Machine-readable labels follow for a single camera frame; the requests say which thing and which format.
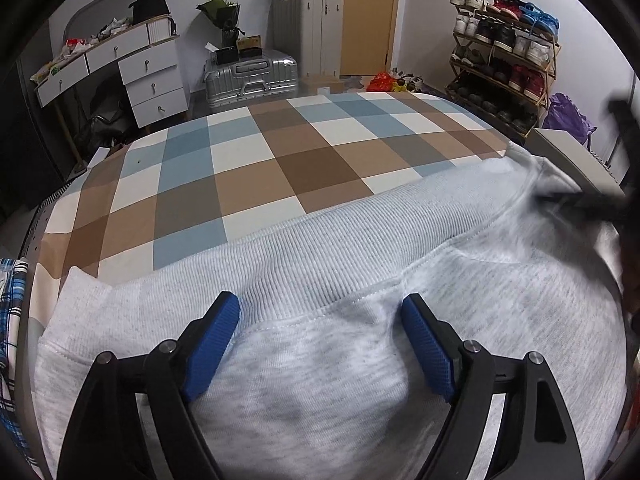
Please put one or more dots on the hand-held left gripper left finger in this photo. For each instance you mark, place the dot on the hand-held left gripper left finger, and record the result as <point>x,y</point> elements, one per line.
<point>215,340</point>

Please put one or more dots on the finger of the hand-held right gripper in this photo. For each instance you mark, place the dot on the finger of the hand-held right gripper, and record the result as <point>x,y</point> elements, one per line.
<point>585,202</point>
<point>629,145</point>

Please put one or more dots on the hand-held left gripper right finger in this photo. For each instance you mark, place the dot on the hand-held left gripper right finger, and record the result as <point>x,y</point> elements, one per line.
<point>430,345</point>

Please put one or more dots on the light grey sweatshirt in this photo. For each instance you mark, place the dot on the light grey sweatshirt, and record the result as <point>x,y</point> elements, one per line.
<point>325,360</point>

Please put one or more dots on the purple plastic bag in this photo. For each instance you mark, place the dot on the purple plastic bag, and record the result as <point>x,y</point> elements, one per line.
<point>567,117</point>

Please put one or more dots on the wooden shoe rack with shoes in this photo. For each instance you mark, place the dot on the wooden shoe rack with shoes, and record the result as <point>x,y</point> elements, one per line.
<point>505,55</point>

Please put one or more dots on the checkered bed sheet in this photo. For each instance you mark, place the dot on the checkered bed sheet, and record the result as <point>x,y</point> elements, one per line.
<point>300,160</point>

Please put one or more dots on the blue patterned quilt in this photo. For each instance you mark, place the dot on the blue patterned quilt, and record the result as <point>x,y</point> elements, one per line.
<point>10,360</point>

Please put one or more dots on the orange plastic bag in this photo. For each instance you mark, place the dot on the orange plastic bag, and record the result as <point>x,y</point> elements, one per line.
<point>380,82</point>

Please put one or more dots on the black chair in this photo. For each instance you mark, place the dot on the black chair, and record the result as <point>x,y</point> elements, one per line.
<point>107,115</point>

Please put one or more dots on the silver aluminium suitcase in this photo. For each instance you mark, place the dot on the silver aluminium suitcase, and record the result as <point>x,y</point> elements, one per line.
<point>250,80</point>

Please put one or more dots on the white drawer desk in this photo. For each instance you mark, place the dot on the white drawer desk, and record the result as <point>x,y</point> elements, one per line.
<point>150,80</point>

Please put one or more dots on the brown cardboard box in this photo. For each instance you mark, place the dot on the brown cardboard box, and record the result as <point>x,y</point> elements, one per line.
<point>322,85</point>

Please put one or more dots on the small black gift box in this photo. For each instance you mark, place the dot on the small black gift box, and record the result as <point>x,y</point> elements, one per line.
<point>227,55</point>

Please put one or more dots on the wooden door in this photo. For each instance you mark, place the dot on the wooden door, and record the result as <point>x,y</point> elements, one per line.
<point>365,10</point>

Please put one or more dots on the small brown gift box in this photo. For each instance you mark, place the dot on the small brown gift box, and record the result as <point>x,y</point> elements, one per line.
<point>250,46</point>

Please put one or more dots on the tall light grey suitcase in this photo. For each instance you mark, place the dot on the tall light grey suitcase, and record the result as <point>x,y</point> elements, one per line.
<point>307,35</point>

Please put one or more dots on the pile of packets on desk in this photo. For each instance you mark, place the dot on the pile of packets on desk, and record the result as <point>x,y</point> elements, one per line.
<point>80,47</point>

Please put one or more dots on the dark wrapped flower bouquet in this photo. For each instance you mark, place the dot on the dark wrapped flower bouquet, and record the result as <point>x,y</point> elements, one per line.
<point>222,15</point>

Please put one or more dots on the arched mirror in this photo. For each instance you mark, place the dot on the arched mirror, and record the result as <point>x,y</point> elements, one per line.
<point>100,5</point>

